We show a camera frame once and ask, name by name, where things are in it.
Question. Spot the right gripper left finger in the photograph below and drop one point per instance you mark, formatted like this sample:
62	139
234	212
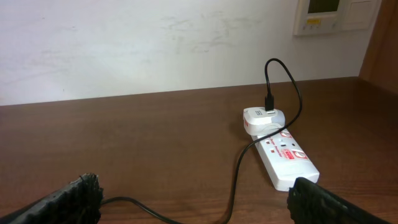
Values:
77	202

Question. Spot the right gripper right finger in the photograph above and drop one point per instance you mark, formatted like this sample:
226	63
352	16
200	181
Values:
309	203

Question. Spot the white USB charger adapter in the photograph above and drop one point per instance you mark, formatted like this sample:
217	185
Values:
258	122

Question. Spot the white power strip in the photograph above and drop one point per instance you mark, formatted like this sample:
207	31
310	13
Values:
284	159

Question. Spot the white wall thermostat panel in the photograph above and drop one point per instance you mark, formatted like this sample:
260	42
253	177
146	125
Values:
315	17

